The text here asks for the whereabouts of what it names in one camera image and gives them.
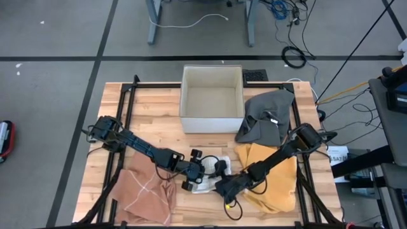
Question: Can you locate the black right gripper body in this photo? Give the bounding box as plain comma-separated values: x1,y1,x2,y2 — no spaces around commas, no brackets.
216,173,254,198

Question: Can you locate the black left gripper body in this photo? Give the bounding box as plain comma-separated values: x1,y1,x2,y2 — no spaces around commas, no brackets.
177,160,206,183

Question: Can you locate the white beige plaid towel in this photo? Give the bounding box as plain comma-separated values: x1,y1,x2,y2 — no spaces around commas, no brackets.
190,155,232,194

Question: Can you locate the terracotta pink towel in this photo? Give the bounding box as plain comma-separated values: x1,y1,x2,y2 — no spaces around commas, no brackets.
109,151,177,226

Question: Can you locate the mustard yellow towel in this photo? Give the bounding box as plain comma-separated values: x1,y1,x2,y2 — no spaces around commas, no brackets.
234,142,298,214

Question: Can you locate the dark grey towel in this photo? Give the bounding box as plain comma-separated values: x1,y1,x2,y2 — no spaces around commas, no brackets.
234,88,296,148

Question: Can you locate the beige fabric storage box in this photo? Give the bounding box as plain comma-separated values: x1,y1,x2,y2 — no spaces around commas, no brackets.
179,65,245,134

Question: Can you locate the white printed paper sheet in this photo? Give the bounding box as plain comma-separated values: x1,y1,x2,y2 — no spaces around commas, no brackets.
326,145,350,167

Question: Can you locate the black perforated mat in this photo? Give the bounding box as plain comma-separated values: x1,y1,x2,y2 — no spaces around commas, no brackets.
242,69,269,82

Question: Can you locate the blue plastic bin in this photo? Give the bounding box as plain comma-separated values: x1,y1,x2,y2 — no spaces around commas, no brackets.
348,171,379,198

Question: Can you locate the grey desk leg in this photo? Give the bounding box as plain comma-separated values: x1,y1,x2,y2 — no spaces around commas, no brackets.
244,0,257,48
145,0,162,45

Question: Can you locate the black equipment cart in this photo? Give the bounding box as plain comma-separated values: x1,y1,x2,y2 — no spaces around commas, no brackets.
330,78,407,229

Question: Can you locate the red black case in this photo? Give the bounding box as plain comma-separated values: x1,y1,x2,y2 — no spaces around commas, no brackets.
0,120,16,163

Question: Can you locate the thin black pole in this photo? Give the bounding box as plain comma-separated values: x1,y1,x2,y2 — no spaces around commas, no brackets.
315,0,397,104

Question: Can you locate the black device with blue screen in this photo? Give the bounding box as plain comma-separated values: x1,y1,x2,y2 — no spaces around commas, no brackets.
381,65,407,115

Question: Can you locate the white crumpled object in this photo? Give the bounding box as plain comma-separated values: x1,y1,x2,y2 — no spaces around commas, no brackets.
397,37,407,66

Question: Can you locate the black left camera cable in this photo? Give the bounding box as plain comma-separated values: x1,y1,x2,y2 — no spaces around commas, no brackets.
199,155,223,177

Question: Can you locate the black camera cable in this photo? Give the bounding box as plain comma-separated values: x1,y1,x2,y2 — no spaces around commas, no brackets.
223,190,244,221
199,155,223,177

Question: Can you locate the black right camera cable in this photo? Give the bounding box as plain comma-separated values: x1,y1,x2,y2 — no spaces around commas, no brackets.
223,190,244,221

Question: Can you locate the black aluminium table frame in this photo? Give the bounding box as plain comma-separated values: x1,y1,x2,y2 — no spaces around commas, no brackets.
72,74,346,229

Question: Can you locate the thin white cable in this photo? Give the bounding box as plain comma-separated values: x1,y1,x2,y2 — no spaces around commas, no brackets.
286,77,319,102

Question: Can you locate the black coiled cable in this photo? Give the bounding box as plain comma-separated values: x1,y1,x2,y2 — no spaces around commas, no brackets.
280,45,308,69

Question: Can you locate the white floor cable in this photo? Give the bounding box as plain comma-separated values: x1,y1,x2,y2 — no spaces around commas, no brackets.
148,13,230,29

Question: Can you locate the yellow cable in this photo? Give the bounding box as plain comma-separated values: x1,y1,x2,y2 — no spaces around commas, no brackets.
317,66,404,105

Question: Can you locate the black long floor cable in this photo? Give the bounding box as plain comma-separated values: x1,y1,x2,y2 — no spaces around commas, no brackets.
273,0,319,85

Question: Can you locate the blue cable bundle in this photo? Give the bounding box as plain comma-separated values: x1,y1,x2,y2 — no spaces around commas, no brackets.
268,0,289,20

